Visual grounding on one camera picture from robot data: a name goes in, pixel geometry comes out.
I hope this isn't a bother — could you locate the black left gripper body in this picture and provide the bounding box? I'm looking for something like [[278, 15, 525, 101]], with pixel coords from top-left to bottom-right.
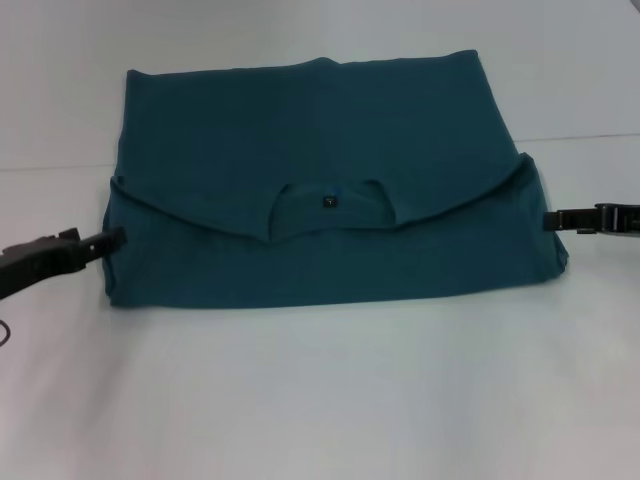
[[0, 225, 86, 302]]

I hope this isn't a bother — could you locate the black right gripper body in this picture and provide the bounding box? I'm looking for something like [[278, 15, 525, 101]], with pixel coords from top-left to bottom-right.
[[592, 202, 640, 236]]

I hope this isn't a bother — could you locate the teal blue FREE t-shirt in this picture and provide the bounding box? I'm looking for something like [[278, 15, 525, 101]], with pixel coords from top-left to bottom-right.
[[99, 48, 571, 309]]

